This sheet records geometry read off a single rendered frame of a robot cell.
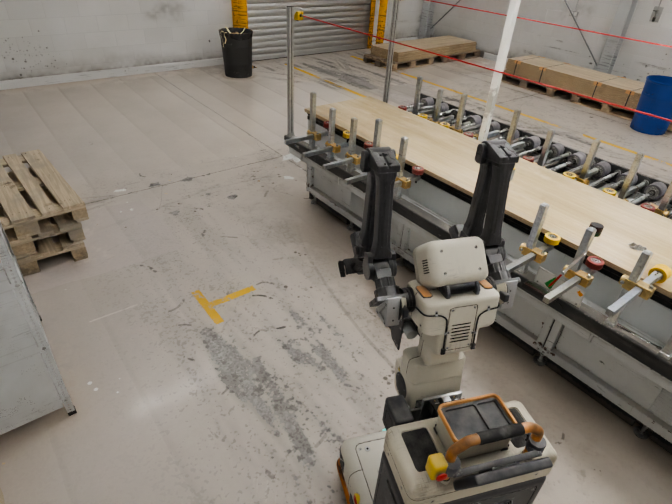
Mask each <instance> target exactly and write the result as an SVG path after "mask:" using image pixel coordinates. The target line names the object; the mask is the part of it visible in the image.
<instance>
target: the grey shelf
mask: <svg viewBox="0 0 672 504"><path fill-rule="evenodd" d="M0 261H1V263H0V435H2V434H4V433H6V432H8V431H10V430H13V429H15V428H17V427H19V426H22V425H24V424H26V423H28V422H31V421H33V420H35V419H37V418H40V417H42V416H44V415H46V414H49V413H51V412H53V411H55V410H58V409H60V408H62V407H64V406H65V408H66V410H67V413H68V415H69V416H71V415H73V414H75V413H77V411H76V408H75V406H74V405H73V404H72V401H71V399H70V394H68V392H67V389H66V387H65V384H64V382H63V380H62V377H61V375H60V372H59V369H58V367H57V364H56V361H55V359H54V356H53V353H52V350H51V348H50V345H49V342H48V340H47V337H46V334H45V331H44V329H43V326H42V323H41V321H42V319H41V316H40V315H39V313H38V311H37V309H36V305H35V304H34V301H33V299H32V296H31V294H30V292H29V289H28V287H27V284H26V282H25V279H24V277H23V275H22V272H21V270H20V267H19V265H18V262H17V260H16V256H15V255H14V253H13V250H12V248H11V245H10V243H9V241H8V238H7V236H6V233H5V231H4V228H3V226H2V224H1V221H0ZM62 403H63V404H64V406H63V404H62ZM68 404H69V405H68Z"/></svg>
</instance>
